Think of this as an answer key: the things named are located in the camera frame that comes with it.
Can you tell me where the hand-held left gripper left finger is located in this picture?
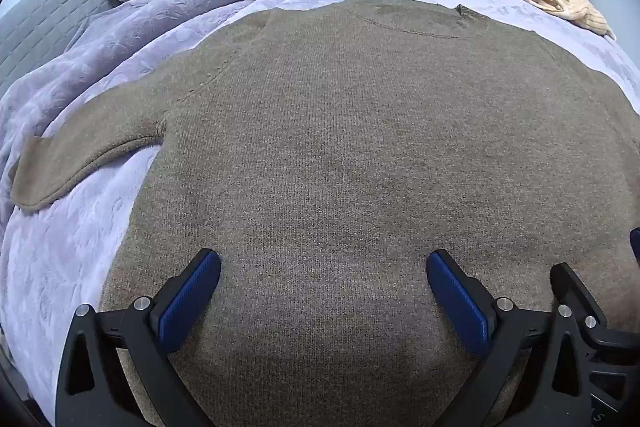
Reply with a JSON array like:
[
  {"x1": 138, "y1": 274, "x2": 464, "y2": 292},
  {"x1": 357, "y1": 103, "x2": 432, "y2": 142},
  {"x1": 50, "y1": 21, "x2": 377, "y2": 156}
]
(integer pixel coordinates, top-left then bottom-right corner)
[{"x1": 56, "y1": 248, "x2": 222, "y2": 427}]

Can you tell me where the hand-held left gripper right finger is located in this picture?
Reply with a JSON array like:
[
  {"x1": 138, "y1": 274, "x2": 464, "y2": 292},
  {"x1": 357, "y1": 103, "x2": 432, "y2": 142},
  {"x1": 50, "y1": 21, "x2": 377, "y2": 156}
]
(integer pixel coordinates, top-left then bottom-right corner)
[{"x1": 426, "y1": 250, "x2": 587, "y2": 427}]

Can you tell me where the olive knit sweater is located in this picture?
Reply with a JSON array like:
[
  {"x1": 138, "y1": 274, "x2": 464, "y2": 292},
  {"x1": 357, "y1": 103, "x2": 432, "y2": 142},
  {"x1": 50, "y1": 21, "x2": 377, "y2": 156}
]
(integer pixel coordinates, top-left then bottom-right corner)
[{"x1": 10, "y1": 0, "x2": 640, "y2": 427}]

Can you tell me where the lavender plush blanket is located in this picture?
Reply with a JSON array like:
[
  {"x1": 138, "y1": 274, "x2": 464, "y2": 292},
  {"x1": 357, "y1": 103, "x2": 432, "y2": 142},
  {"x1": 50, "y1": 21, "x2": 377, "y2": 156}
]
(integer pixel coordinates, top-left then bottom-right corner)
[{"x1": 0, "y1": 0, "x2": 640, "y2": 413}]

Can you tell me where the grey quilted headboard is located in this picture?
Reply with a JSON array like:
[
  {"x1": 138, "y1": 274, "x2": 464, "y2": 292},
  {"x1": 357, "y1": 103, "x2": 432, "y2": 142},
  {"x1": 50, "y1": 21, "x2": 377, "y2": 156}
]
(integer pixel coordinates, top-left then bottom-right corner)
[{"x1": 0, "y1": 0, "x2": 188, "y2": 98}]

